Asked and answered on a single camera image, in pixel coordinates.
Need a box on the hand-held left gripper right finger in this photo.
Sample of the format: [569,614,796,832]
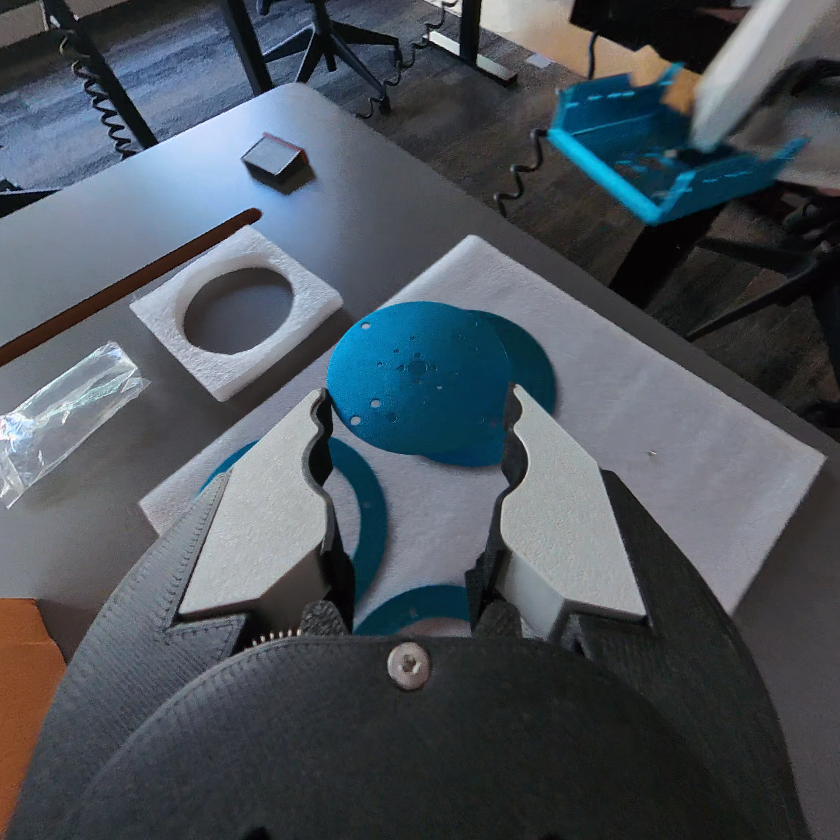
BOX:
[461,382,651,643]

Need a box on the black coiled cable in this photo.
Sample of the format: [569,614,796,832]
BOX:
[497,128,549,217]
[367,10,437,119]
[59,33,142,158]

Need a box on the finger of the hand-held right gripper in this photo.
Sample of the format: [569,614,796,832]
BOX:
[689,0,818,153]

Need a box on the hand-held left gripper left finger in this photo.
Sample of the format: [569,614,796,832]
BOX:
[177,387,355,621]

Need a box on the black desk leg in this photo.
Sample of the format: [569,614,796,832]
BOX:
[226,0,273,93]
[459,0,518,88]

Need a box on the large blue disc rectangular cutout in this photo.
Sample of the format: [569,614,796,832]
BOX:
[459,310,560,468]

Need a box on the small blue perforated disc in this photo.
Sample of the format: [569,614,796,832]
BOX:
[326,301,513,468]

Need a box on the blue metal ring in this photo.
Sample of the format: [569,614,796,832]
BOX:
[354,584,473,637]
[196,436,385,621]

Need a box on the black desk frame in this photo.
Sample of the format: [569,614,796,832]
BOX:
[570,0,726,63]

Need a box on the black office chair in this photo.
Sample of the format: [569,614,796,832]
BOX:
[252,0,395,116]
[686,184,840,427]

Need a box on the brown wooden stick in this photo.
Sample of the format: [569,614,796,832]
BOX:
[0,208,263,368]

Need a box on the blue square metal bracket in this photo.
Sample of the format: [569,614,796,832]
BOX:
[548,62,809,227]

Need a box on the clear plastic bag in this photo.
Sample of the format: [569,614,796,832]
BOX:
[0,340,143,511]

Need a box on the white foam sheet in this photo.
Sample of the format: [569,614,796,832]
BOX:
[139,235,826,634]

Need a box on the white foam frame round hole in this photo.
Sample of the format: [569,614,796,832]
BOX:
[129,226,343,403]

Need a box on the small black box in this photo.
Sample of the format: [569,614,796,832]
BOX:
[240,133,312,182]

